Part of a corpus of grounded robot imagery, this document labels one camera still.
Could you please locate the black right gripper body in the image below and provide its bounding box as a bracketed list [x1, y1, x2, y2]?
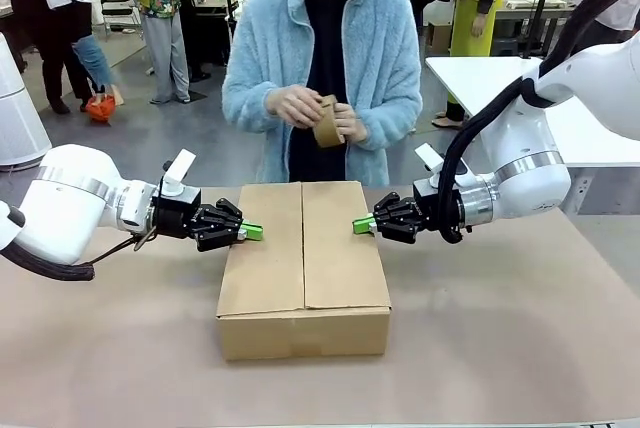
[412, 180, 445, 242]

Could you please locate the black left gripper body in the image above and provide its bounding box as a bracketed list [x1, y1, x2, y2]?
[152, 186, 217, 240]

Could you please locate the brown packing tape roll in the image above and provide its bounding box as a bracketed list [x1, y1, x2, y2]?
[312, 94, 347, 150]

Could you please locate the brown cardboard box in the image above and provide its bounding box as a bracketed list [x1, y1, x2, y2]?
[215, 180, 392, 363]

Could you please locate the person's right forearm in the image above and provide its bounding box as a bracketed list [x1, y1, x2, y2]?
[222, 73, 301, 137]

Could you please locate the person's left forearm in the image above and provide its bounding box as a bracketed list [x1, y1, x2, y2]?
[355, 91, 424, 151]

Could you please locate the person's left hand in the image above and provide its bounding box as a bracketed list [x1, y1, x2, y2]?
[333, 101, 372, 145]

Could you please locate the person's right hand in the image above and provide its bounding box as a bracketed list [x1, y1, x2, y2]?
[267, 83, 326, 130]

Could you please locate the orange bag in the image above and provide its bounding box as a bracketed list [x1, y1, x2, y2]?
[84, 93, 119, 125]

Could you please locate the white side table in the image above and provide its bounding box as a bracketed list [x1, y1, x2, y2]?
[424, 55, 640, 217]

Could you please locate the person in blue fleece jacket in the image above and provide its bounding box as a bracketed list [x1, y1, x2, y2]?
[221, 0, 424, 187]

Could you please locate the person in blue jeans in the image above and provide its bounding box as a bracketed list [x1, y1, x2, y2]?
[72, 36, 125, 109]

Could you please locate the small background cardboard box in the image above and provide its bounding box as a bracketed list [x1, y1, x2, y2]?
[427, 20, 454, 55]

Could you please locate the person in yellow apron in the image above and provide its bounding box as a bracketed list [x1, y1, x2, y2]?
[432, 0, 516, 130]

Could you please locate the white cone-shaped floor device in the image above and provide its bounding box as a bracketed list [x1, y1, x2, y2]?
[0, 30, 54, 170]

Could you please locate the person in yellow jacket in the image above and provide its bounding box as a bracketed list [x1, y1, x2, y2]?
[113, 0, 207, 105]

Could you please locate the black mesh metal-leg chair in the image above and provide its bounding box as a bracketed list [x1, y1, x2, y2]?
[94, 0, 144, 40]

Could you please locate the person white top blue scarf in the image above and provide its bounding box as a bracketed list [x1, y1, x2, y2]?
[22, 0, 104, 115]

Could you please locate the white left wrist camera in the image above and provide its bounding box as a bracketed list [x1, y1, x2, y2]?
[162, 147, 197, 197]

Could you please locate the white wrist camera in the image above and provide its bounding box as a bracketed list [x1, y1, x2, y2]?
[413, 142, 446, 184]
[162, 147, 197, 197]

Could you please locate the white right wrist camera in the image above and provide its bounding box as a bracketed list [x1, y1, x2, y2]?
[413, 142, 446, 184]

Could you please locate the right arm black cable bundle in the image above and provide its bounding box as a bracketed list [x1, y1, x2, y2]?
[437, 0, 640, 245]

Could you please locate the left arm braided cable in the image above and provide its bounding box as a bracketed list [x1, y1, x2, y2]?
[0, 225, 166, 282]

